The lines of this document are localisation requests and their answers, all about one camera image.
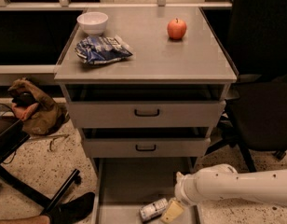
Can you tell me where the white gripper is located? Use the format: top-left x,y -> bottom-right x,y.
160,172 -> 196,224

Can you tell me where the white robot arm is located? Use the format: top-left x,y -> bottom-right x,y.
160,164 -> 287,224

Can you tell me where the bottom drawer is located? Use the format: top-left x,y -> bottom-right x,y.
91,158 -> 192,224

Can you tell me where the drawer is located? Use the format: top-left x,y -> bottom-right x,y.
82,127 -> 211,158
66,96 -> 226,128
91,158 -> 192,224

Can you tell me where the middle drawer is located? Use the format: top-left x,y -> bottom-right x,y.
82,127 -> 211,158

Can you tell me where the top drawer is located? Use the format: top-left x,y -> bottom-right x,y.
66,96 -> 226,128

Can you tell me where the grey drawer cabinet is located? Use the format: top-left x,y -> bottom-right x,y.
53,6 -> 239,166

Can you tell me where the black sock foot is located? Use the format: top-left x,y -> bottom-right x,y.
45,192 -> 95,224

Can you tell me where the brown backpack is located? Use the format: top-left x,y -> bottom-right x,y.
7,78 -> 66,135

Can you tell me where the blue chip bag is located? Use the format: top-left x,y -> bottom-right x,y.
75,35 -> 132,65

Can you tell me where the red apple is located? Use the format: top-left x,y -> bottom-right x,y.
167,18 -> 187,40

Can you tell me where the black chair left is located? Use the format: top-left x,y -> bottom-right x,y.
0,103 -> 82,217

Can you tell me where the white ceramic bowl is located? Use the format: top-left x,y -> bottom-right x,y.
76,12 -> 108,35

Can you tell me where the black office chair right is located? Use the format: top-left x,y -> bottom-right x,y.
207,0 -> 287,172

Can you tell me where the black middle drawer handle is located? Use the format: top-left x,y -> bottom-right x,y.
135,145 -> 157,152

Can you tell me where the black drawer handle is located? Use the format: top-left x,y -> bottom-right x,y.
134,109 -> 160,118
135,145 -> 157,152

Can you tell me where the black top drawer handle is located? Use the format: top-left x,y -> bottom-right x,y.
134,109 -> 160,118

